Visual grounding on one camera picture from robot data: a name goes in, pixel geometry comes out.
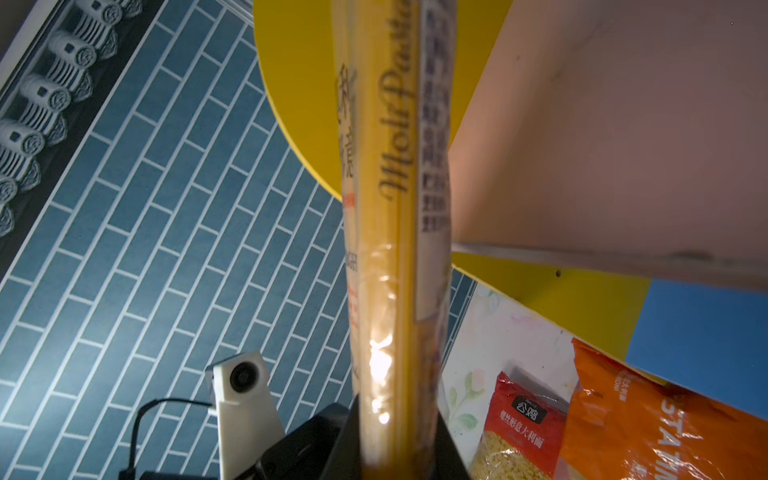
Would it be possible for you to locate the red macaroni bag back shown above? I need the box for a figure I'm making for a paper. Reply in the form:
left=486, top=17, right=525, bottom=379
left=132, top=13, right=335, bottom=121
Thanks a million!
left=469, top=372, right=567, bottom=480

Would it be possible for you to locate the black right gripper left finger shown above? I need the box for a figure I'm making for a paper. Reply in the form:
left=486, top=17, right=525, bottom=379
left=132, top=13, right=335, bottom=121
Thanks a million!
left=257, top=401, right=360, bottom=479

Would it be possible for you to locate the yellow shelf unit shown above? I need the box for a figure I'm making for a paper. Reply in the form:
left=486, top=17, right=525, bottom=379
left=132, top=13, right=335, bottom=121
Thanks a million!
left=252, top=0, right=768, bottom=421

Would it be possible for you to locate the orange pasta bag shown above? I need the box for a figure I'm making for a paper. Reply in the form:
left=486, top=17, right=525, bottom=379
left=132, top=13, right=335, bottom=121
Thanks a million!
left=560, top=340, right=767, bottom=479

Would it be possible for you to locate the dark blue spaghetti bag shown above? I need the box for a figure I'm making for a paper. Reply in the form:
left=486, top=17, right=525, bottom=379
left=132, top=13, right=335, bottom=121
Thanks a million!
left=331, top=1, right=457, bottom=479

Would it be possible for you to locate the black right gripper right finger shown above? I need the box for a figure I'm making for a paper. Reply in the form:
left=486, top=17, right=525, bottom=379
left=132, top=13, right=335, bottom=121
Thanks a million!
left=433, top=414, right=471, bottom=480

